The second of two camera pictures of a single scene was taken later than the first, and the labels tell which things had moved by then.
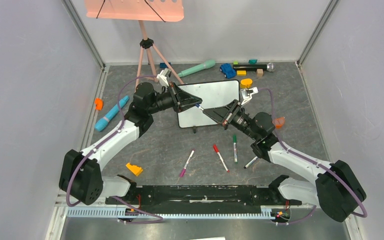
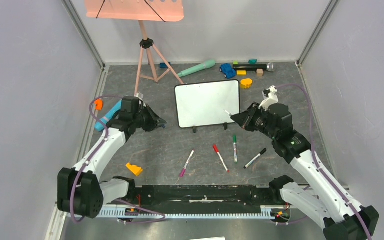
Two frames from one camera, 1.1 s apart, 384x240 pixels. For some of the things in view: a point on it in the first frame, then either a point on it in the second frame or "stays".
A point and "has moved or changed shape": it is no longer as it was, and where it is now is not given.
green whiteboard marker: [235, 149] stays
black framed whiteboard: [212, 94] stays
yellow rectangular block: [241, 72] stays
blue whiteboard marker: [199, 106] has moved or changed shape
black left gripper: [181, 100] → [155, 121]
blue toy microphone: [101, 123] stays
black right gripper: [232, 113] → [250, 117]
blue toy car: [227, 70] stays
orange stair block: [135, 169] stays
